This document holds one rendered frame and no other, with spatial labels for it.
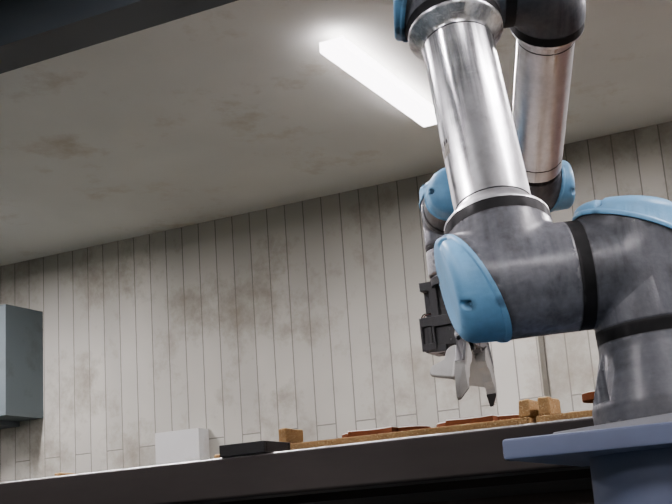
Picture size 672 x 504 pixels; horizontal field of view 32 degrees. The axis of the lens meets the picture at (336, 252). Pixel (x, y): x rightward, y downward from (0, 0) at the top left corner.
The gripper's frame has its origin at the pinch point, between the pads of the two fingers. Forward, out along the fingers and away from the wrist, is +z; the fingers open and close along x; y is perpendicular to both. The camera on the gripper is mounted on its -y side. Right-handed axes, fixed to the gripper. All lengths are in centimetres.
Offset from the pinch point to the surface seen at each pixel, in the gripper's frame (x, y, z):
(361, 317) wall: -502, 239, -125
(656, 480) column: 55, -34, 16
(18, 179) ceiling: -353, 388, -214
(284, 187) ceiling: -468, 269, -211
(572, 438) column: 60, -28, 12
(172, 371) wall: -505, 386, -112
